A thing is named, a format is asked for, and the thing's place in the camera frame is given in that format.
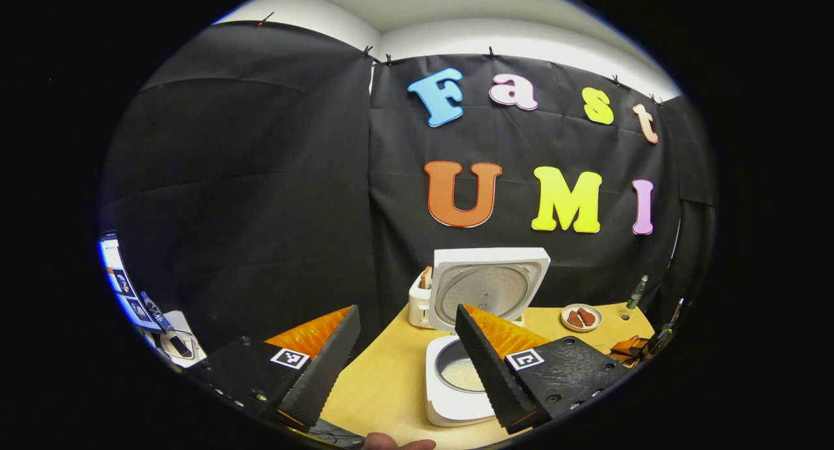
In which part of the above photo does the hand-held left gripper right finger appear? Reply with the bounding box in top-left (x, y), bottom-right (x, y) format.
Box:
top-left (454, 303), bottom-right (631, 436)

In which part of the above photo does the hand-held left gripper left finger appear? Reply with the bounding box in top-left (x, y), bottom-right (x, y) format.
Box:
top-left (188, 304), bottom-right (362, 432)

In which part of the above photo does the white rice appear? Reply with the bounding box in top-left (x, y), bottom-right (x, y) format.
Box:
top-left (440, 358), bottom-right (486, 393)

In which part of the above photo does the white rice cooker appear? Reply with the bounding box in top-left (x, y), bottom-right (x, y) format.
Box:
top-left (425, 247), bottom-right (552, 429)

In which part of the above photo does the white plate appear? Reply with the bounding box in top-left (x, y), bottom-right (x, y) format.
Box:
top-left (561, 303), bottom-right (603, 333)

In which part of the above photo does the clear plastic bottle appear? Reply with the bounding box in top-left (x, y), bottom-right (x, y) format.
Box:
top-left (626, 274), bottom-right (650, 310)

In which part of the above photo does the white toaster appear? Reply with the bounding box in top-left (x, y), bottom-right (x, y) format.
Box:
top-left (409, 268), bottom-right (436, 329)

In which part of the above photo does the white side desk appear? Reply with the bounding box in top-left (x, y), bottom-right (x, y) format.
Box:
top-left (158, 310), bottom-right (208, 369)

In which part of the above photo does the black backdrop cloth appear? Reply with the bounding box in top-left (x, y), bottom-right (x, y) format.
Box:
top-left (98, 20), bottom-right (717, 366)

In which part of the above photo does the computer monitor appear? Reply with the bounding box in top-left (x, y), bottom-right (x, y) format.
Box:
top-left (98, 232), bottom-right (160, 331)

